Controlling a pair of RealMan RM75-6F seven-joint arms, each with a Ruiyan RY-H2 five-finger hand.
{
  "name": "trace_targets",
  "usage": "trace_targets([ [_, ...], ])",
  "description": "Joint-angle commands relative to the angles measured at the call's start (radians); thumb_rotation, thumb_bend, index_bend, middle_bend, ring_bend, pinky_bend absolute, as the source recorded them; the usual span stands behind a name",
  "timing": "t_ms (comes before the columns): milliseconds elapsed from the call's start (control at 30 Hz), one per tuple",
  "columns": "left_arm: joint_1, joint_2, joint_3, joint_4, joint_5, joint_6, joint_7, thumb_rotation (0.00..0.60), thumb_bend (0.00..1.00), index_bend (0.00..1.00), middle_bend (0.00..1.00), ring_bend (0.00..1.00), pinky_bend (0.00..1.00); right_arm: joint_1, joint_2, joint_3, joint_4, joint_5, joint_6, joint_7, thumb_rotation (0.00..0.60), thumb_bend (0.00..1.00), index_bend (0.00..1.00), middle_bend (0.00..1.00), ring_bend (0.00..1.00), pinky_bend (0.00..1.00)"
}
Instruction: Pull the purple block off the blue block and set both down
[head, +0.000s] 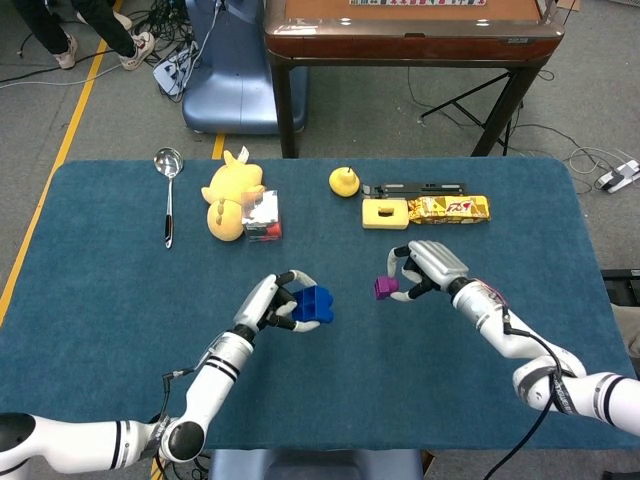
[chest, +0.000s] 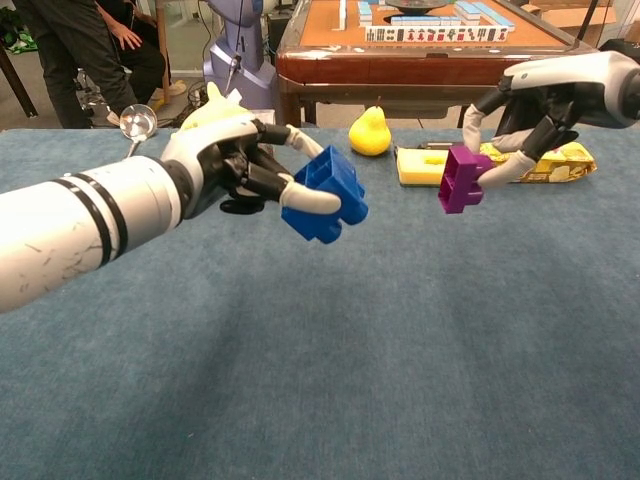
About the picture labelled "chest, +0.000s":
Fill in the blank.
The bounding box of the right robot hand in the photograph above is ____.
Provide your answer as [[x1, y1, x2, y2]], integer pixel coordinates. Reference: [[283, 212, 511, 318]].
[[462, 49, 630, 190]]

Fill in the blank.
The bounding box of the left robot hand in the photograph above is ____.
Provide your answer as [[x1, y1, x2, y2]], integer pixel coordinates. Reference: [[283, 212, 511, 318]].
[[159, 118, 344, 219]]

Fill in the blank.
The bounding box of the blue building block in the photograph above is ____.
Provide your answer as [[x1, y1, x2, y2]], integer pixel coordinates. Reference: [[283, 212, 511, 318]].
[[280, 145, 370, 245]]

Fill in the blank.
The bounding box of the purple building block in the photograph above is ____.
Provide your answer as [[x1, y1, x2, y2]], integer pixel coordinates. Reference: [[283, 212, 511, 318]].
[[437, 146, 494, 215]]

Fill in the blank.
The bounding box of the lavender robot base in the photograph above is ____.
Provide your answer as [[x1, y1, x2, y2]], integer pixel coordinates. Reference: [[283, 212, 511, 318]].
[[202, 0, 279, 126]]

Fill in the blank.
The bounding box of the yellow plush toy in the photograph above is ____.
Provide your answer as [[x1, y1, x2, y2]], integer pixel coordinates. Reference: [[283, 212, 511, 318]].
[[172, 82, 257, 133]]

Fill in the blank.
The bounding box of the black pole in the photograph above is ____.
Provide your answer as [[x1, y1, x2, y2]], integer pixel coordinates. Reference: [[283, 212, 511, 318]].
[[576, 0, 600, 49]]

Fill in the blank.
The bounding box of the black bag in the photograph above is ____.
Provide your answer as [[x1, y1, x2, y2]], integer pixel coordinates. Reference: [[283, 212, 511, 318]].
[[598, 38, 640, 57]]

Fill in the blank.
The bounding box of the gold snack packet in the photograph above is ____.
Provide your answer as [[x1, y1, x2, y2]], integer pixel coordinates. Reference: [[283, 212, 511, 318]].
[[478, 141, 598, 185]]

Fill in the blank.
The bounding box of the person in tan shoes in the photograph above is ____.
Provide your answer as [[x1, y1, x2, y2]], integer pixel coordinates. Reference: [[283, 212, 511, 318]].
[[97, 0, 188, 110]]

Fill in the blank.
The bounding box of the face-showing mahjong tile row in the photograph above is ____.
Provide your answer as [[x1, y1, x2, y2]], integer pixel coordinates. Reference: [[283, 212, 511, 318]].
[[364, 25, 510, 44]]

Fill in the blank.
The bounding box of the brown mahjong table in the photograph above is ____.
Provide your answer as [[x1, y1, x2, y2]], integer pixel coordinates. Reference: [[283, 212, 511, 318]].
[[275, 0, 602, 129]]

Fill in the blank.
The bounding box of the yellow pear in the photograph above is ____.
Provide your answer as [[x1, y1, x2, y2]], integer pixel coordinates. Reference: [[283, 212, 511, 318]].
[[348, 96, 393, 157]]

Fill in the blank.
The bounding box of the dark bowl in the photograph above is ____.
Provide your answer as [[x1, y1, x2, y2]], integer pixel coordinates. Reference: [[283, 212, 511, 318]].
[[384, 0, 449, 15]]

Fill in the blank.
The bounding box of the person in black trousers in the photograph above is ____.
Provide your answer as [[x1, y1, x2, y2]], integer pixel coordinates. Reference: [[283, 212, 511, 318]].
[[14, 0, 126, 130]]

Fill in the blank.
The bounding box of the yellow sponge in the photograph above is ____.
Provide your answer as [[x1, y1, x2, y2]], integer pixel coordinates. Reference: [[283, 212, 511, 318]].
[[396, 147, 452, 189]]

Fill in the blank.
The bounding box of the dark furniture leg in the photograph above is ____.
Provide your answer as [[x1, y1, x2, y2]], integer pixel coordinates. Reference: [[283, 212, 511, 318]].
[[0, 47, 39, 119]]

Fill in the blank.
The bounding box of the steel ladle black handle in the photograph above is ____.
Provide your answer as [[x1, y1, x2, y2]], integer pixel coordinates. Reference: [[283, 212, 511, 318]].
[[119, 103, 159, 160]]

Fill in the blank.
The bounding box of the wooden post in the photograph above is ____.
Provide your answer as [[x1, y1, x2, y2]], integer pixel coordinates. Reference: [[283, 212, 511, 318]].
[[157, 0, 172, 91]]

